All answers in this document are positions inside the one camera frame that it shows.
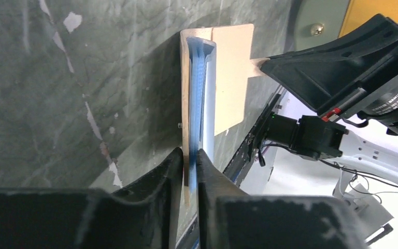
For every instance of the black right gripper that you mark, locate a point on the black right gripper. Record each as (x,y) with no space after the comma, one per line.
(363,63)

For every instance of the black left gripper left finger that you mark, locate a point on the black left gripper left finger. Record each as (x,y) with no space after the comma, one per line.
(143,214)

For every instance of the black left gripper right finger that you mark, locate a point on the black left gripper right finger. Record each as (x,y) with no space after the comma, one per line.
(230,218)

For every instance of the beige leather card holder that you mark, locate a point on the beige leather card holder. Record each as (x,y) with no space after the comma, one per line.
(234,67)

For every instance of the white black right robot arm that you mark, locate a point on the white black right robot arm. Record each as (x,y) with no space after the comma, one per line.
(321,137)

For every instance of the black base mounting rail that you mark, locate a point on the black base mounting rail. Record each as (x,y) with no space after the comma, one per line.
(239,165)

